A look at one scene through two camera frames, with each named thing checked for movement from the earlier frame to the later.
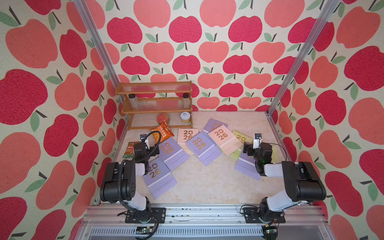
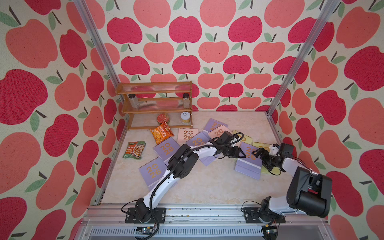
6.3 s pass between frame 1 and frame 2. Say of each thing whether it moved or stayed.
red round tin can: stayed
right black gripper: moved
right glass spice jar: stayed
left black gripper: moved
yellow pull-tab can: stayed
